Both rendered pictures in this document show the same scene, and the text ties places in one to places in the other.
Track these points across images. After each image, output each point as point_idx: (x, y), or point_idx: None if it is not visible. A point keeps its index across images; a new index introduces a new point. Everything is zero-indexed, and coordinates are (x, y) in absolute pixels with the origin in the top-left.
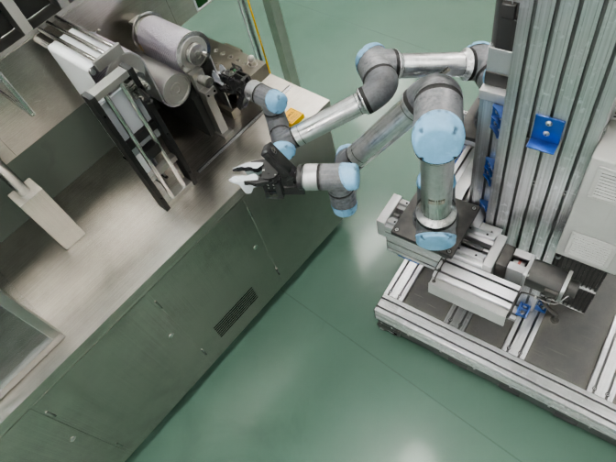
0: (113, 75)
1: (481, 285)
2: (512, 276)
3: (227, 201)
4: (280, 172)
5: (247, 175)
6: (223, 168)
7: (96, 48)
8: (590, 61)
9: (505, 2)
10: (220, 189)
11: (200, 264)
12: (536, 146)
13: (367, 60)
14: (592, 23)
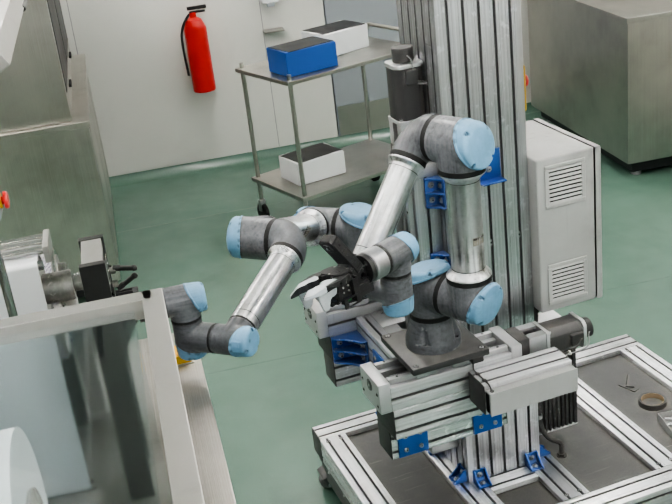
0: (90, 246)
1: (530, 365)
2: (537, 348)
3: (220, 440)
4: (351, 262)
5: (205, 414)
6: (161, 429)
7: (21, 242)
8: (499, 78)
9: (406, 70)
10: (192, 440)
11: None
12: (490, 182)
13: (253, 225)
14: (491, 44)
